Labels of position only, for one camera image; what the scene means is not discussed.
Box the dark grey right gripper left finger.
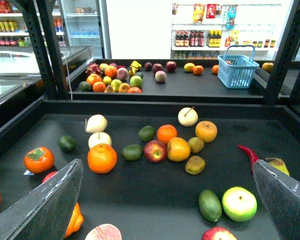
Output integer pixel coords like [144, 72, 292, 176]
[0, 158, 83, 240]

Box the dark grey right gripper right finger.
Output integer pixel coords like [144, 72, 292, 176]
[253, 159, 300, 240]

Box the black front shelf tray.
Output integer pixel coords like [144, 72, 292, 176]
[0, 100, 300, 240]

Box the black shelf tray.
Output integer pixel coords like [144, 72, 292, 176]
[0, 100, 300, 240]
[69, 58, 291, 102]

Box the far yellow lemon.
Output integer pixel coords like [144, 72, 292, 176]
[183, 62, 195, 73]

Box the black far shelf tray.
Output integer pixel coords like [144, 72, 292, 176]
[69, 58, 291, 102]

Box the orange bell pepper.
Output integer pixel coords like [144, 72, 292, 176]
[64, 202, 84, 239]

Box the yellow green pear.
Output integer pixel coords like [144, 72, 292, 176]
[265, 157, 290, 176]

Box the red fruit behind finger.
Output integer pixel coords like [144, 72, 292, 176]
[42, 171, 58, 183]

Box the green apple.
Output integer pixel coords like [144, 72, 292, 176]
[222, 186, 258, 223]
[129, 75, 143, 89]

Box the orange persimmon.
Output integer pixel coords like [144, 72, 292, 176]
[23, 146, 55, 174]

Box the red chili pepper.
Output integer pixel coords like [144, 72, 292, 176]
[237, 144, 259, 172]

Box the pink peach front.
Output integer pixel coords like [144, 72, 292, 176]
[85, 223, 122, 240]

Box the pink peach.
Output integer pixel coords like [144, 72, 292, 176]
[154, 70, 167, 83]
[85, 223, 122, 240]

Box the dark green avocado left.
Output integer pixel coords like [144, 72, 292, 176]
[57, 135, 77, 152]

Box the green avocado front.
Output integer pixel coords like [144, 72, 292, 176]
[198, 189, 222, 223]

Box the red apple front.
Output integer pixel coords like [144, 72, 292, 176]
[201, 226, 237, 240]

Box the large orange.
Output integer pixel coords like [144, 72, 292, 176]
[87, 143, 118, 174]

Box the white pear lower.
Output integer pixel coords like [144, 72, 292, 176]
[88, 132, 112, 149]

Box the brown kiwi lower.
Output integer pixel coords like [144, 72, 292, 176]
[184, 155, 206, 175]

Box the brown kiwi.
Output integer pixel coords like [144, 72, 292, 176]
[187, 137, 205, 154]
[184, 155, 206, 175]

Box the white pear upper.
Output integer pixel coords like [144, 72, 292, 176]
[85, 114, 108, 134]

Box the brown kiwi upper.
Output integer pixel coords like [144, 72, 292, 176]
[187, 137, 205, 154]

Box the green lime lower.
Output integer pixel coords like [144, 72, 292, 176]
[122, 144, 143, 161]

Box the green lime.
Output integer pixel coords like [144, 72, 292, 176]
[122, 144, 143, 161]
[138, 125, 156, 142]

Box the orange yellow apple right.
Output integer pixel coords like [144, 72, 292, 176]
[195, 120, 218, 143]

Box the orange yellow fruit centre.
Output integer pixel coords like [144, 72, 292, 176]
[167, 137, 191, 162]

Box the red yellow apple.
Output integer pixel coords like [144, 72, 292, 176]
[143, 140, 168, 164]

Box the green lime upper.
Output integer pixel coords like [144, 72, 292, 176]
[138, 125, 156, 142]

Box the white pear with stem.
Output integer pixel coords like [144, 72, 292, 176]
[177, 107, 199, 127]

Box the glass top freezer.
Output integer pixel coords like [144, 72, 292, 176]
[0, 46, 94, 105]

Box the small blue basket far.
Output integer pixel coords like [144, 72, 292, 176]
[217, 45, 260, 89]

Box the small orange mandarin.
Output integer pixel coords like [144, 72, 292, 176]
[157, 124, 178, 145]

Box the pink dragon fruit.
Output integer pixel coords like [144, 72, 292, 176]
[85, 63, 103, 76]

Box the far orange mandarin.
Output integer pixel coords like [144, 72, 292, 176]
[192, 65, 204, 76]

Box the far green apple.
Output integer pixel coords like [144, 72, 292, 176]
[129, 75, 143, 89]

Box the yellow banana bunch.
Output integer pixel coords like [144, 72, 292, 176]
[128, 60, 142, 77]

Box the far dark red apple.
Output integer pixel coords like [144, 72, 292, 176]
[165, 61, 177, 73]

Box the far pink peach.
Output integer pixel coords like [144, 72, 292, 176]
[154, 70, 167, 83]

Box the glass door refrigerator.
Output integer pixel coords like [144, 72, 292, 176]
[58, 0, 112, 59]

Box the black shelf post right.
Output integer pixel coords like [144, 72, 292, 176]
[263, 0, 300, 105]

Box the black shelf post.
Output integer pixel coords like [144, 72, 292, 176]
[11, 0, 69, 100]
[263, 0, 300, 105]

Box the white wall goods shelf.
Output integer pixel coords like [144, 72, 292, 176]
[170, 0, 289, 61]

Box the black shelf post left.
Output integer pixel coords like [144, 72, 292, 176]
[11, 0, 69, 100]

